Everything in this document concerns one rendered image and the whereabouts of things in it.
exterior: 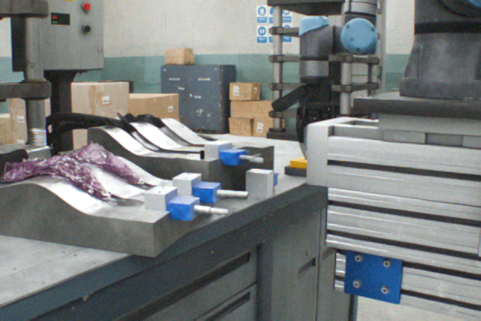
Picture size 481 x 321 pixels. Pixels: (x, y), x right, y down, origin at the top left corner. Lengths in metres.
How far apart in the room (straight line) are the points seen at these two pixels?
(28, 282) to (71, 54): 1.24
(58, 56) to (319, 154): 1.25
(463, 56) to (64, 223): 0.63
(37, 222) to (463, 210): 0.64
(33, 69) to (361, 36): 0.98
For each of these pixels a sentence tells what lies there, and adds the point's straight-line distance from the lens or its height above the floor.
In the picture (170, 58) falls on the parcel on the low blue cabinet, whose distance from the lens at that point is 8.56.
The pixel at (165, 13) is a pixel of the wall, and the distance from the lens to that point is 9.33.
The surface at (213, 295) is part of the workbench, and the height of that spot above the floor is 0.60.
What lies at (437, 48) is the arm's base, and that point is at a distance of 0.69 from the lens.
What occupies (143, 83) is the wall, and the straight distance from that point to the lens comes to 9.62.
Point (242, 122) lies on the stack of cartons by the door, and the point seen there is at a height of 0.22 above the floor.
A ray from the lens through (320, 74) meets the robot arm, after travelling 1.27.
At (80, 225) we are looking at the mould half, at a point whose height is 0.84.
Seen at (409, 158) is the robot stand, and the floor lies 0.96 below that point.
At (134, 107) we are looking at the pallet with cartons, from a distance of 5.75.
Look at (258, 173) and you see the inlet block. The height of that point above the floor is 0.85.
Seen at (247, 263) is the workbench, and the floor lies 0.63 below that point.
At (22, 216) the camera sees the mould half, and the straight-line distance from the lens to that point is 0.88.
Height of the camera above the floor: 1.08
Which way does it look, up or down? 9 degrees down
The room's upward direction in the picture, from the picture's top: straight up
